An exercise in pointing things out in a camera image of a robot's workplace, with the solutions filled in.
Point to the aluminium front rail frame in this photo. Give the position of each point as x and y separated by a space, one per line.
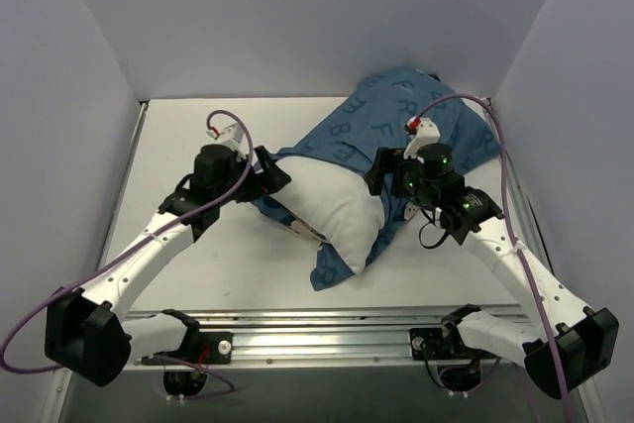
321 338

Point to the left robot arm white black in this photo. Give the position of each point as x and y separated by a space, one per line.
86 328

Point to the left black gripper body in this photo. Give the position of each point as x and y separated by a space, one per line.
264 173

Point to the aluminium rail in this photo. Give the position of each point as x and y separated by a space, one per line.
144 106
488 289

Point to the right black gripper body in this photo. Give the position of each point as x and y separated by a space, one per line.
382 173

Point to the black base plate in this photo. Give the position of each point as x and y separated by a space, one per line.
206 348
429 343

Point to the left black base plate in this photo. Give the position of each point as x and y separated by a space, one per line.
206 348

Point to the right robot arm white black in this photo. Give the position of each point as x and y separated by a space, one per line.
565 342

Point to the aluminium left side rail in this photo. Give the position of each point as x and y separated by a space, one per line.
144 106

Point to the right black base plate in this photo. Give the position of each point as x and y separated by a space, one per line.
429 343

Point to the white pillow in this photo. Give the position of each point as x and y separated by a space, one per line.
333 202

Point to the aluminium right side rail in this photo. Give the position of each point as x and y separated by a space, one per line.
488 289

